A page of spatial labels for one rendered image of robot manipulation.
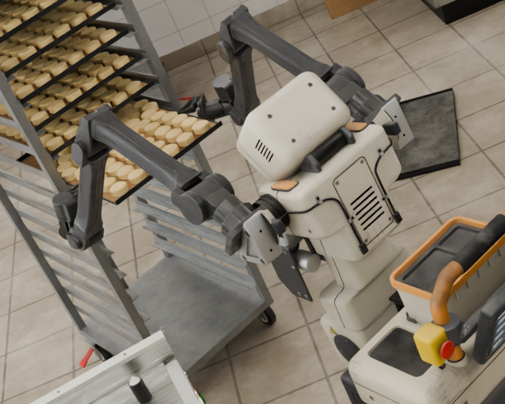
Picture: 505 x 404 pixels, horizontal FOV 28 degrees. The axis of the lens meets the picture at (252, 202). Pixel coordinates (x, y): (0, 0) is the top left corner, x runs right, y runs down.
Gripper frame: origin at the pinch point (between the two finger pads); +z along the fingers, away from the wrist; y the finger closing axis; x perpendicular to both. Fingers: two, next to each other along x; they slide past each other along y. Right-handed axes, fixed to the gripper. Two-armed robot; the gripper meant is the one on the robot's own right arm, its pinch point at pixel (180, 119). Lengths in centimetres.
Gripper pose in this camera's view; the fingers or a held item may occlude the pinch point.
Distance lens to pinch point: 307.7
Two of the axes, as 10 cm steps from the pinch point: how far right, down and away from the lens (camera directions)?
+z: -9.4, 2.6, 2.4
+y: -3.5, -7.7, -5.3
